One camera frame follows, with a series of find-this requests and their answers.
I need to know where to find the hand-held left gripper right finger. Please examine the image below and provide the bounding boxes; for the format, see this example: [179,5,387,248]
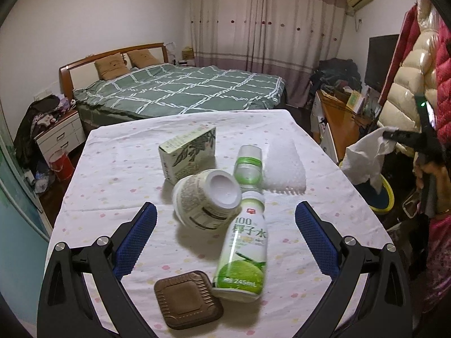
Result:
[294,201,413,338]

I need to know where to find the wardrobe sliding door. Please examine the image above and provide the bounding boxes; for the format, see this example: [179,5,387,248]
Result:
[0,113,53,240]

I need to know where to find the white paper cup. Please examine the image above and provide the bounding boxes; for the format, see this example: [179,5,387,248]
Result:
[172,169,243,234]

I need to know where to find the wooden bed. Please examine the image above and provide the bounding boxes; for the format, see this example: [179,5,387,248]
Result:
[58,42,288,127]

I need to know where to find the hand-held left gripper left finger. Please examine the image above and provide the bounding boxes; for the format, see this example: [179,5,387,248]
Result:
[37,201,159,338]

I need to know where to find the person's right hand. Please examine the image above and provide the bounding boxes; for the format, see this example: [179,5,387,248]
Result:
[416,162,451,215]

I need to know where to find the dark clothes heap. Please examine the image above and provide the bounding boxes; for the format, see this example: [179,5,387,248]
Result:
[14,95,62,170]

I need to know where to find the wooden cabinet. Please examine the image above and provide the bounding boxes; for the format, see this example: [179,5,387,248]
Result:
[313,90,374,164]

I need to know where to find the clear plastic bag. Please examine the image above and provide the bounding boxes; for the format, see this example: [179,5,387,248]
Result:
[33,169,56,194]

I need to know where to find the green plaid duvet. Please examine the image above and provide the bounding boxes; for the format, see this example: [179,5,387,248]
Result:
[73,63,286,117]

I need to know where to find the green white paper box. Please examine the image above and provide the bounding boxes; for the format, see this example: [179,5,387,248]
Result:
[346,91,365,114]

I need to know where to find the white tissue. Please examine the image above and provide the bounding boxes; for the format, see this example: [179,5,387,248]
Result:
[343,126,397,192]

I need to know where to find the brown pillow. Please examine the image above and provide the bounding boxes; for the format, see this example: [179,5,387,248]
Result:
[127,50,159,69]
[94,54,127,80]

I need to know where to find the pile of clothes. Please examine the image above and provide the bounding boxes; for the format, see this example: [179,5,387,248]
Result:
[310,58,363,95]

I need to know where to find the leaf print carton box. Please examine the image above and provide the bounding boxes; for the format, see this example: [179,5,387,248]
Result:
[158,127,216,185]

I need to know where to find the white nightstand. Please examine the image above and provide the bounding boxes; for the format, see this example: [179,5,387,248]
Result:
[35,109,86,155]

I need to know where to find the red dotted quilted jacket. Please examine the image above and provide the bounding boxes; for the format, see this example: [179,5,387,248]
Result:
[379,0,451,141]

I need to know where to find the black television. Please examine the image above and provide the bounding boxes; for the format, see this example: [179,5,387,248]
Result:
[364,34,400,93]

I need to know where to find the green coconut water bottle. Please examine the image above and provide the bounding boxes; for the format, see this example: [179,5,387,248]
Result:
[211,190,268,303]

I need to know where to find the pink and white curtain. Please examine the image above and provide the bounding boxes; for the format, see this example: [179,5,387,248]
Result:
[187,0,348,108]

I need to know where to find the small clear green-label bottle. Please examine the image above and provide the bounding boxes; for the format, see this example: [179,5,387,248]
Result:
[233,144,264,194]

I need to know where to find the white foam net sheet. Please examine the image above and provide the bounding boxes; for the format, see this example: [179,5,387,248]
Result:
[262,137,307,196]

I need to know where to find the cream puffer jacket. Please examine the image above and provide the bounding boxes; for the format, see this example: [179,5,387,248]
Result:
[377,0,439,157]

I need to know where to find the white dotted tablecloth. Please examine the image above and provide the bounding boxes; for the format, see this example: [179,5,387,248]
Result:
[46,109,395,338]

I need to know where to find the red bucket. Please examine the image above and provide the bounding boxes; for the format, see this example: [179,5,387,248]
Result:
[48,151,75,183]

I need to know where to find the dark bin with yellow rim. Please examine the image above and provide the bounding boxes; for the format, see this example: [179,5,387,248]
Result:
[337,160,395,216]

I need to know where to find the brown plastic tray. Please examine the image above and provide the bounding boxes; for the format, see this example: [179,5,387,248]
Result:
[154,269,224,330]

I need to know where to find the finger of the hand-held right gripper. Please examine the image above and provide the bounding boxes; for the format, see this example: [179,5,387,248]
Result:
[383,129,424,146]

